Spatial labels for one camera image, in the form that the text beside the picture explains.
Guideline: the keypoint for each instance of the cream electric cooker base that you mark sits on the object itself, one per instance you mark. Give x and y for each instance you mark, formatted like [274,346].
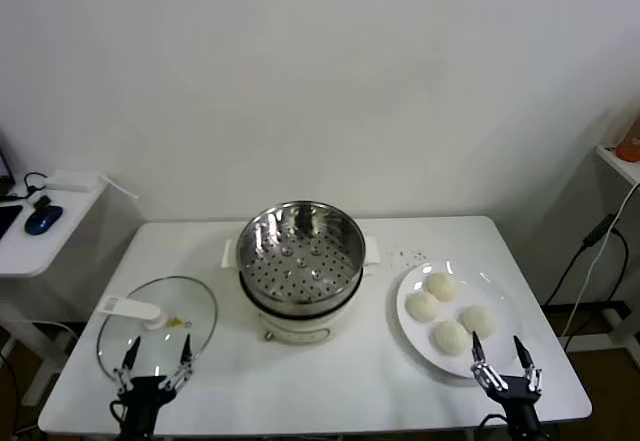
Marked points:
[295,333]

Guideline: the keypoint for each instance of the small black connector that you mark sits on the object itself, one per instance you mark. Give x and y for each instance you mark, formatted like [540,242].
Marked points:
[42,202]

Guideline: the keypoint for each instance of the black flat tablet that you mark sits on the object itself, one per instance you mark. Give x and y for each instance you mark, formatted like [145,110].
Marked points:
[9,218]

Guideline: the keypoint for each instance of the orange bottle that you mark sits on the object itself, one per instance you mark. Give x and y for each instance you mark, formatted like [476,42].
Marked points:
[630,143]

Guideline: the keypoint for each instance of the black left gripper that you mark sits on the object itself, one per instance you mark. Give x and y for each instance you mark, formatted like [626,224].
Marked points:
[142,396]

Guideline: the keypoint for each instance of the white side desk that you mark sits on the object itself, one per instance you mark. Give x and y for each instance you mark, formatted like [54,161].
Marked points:
[75,216]

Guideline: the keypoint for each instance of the white rectangular box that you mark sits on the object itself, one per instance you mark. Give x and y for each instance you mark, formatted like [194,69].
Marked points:
[72,180]

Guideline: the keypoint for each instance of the black power adapter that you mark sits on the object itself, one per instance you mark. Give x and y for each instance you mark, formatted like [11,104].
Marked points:
[599,231]

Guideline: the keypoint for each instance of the stainless steel steamer basket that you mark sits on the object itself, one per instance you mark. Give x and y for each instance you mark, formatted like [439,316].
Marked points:
[300,266]

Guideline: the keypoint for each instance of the white round plate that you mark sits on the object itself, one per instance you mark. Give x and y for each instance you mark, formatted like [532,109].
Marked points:
[482,281]

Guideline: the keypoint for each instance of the white steamed baozi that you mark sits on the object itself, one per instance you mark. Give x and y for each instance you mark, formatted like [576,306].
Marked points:
[478,321]
[422,307]
[443,287]
[450,338]

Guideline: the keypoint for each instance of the blue computer mouse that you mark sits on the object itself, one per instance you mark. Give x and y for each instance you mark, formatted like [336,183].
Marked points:
[44,220]

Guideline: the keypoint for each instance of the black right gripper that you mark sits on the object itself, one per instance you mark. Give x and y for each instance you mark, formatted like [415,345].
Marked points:
[520,406]

